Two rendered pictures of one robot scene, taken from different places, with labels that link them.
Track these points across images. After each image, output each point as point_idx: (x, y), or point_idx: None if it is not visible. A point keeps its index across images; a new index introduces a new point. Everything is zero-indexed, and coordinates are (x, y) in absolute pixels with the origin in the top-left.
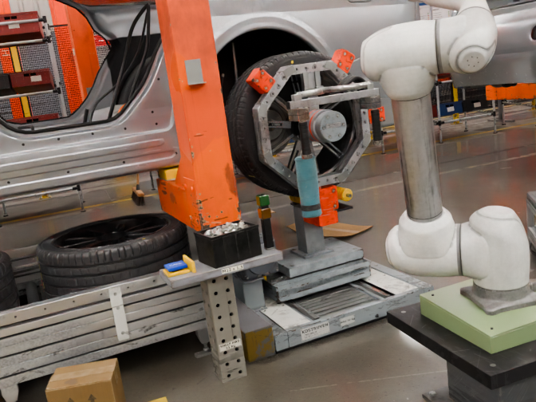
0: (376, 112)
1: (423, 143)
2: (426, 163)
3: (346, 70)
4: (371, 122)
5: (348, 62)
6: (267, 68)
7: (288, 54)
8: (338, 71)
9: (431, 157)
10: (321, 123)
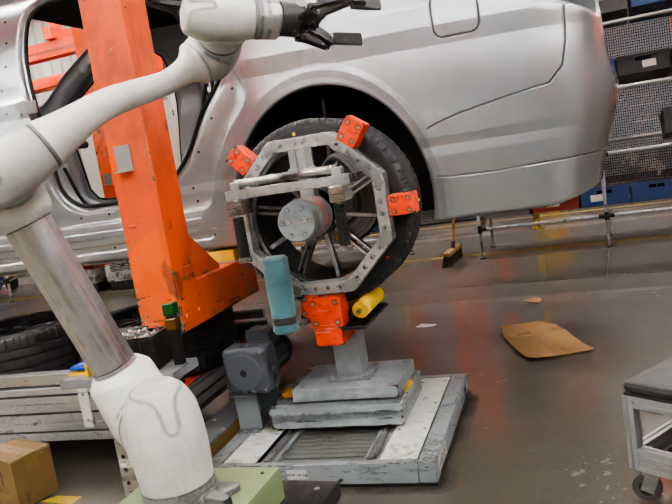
0: (336, 207)
1: (41, 286)
2: (57, 310)
3: (350, 144)
4: (391, 214)
5: (354, 133)
6: (262, 143)
7: (289, 124)
8: (339, 145)
9: (59, 303)
10: (278, 217)
